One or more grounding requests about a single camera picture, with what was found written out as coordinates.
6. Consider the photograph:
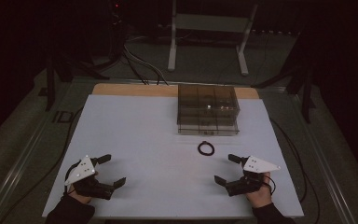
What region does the black hair tie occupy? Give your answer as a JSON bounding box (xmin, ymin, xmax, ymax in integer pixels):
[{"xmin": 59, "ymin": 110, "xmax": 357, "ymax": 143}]
[{"xmin": 197, "ymin": 140, "xmax": 215, "ymax": 157}]

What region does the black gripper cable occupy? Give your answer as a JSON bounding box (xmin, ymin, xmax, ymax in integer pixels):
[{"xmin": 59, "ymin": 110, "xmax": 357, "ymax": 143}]
[{"xmin": 261, "ymin": 175, "xmax": 277, "ymax": 196}]

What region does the black floor cable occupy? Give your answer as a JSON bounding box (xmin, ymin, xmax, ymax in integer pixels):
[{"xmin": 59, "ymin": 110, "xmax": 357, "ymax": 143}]
[{"xmin": 269, "ymin": 118, "xmax": 322, "ymax": 224}]

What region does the dark device with red light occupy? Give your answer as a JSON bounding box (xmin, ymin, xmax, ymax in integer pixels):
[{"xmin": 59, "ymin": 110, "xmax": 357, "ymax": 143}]
[{"xmin": 106, "ymin": 0, "xmax": 128, "ymax": 62}]

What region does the white metal stand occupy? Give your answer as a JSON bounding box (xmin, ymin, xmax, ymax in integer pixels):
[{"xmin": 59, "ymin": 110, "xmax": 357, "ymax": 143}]
[{"xmin": 167, "ymin": 0, "xmax": 259, "ymax": 77}]

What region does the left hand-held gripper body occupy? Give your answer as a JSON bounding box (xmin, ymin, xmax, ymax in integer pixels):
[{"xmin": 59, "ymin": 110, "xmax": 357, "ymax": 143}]
[{"xmin": 63, "ymin": 155, "xmax": 116, "ymax": 201}]

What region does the white table mat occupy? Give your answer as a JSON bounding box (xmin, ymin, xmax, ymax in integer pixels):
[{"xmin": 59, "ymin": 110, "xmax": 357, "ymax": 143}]
[{"xmin": 41, "ymin": 94, "xmax": 305, "ymax": 219}]

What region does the person's right hand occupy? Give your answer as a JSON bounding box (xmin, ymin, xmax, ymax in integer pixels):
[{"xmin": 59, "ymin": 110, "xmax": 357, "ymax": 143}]
[{"xmin": 246, "ymin": 173, "xmax": 273, "ymax": 209}]

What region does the black tripod stand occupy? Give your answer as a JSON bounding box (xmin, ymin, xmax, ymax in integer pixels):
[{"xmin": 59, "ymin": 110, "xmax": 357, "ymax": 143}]
[
  {"xmin": 254, "ymin": 29, "xmax": 317, "ymax": 124},
  {"xmin": 44, "ymin": 50, "xmax": 110, "ymax": 112}
]

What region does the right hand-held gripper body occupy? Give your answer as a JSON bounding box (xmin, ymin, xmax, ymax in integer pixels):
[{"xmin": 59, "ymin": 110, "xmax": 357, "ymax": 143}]
[{"xmin": 225, "ymin": 155, "xmax": 282, "ymax": 198}]

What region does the bundle of floor cables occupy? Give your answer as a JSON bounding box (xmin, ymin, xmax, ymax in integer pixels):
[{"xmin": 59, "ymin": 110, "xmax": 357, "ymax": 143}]
[{"xmin": 121, "ymin": 41, "xmax": 170, "ymax": 87}]

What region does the smoky clear drawer box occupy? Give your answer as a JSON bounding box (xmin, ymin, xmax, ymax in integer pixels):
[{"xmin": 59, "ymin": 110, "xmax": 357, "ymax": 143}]
[{"xmin": 176, "ymin": 83, "xmax": 241, "ymax": 137}]

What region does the person's left hand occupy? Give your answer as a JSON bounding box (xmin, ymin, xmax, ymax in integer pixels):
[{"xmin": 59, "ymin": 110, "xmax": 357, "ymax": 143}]
[{"xmin": 66, "ymin": 183, "xmax": 94, "ymax": 205}]

